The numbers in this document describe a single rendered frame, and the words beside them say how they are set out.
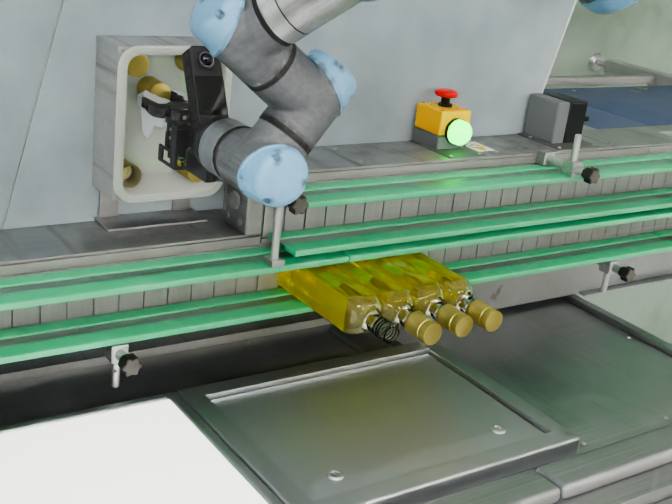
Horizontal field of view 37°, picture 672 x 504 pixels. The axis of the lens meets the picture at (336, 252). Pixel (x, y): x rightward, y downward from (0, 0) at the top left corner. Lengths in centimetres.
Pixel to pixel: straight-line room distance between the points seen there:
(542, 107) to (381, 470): 89
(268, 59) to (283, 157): 11
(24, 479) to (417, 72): 97
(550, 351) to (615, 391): 16
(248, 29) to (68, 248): 46
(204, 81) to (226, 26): 22
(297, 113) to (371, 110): 56
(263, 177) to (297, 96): 10
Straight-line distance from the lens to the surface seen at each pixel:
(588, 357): 186
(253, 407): 145
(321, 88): 122
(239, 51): 116
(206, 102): 134
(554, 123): 196
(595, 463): 147
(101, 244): 147
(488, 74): 192
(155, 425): 138
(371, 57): 174
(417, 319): 144
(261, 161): 118
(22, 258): 141
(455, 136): 177
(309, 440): 138
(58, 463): 131
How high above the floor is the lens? 212
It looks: 49 degrees down
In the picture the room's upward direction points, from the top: 122 degrees clockwise
